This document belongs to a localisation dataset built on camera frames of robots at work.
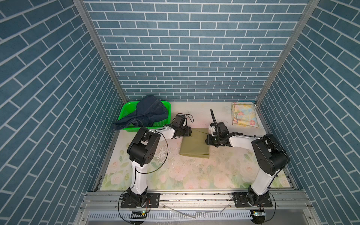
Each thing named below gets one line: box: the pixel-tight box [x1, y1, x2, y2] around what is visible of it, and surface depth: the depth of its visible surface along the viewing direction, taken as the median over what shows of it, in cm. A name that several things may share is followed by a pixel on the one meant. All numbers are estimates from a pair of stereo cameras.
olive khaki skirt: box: [179, 127, 210, 159], surface depth 93 cm
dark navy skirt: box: [112, 95, 169, 130], surface depth 107 cm
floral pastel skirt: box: [231, 102, 260, 128], surface depth 113 cm
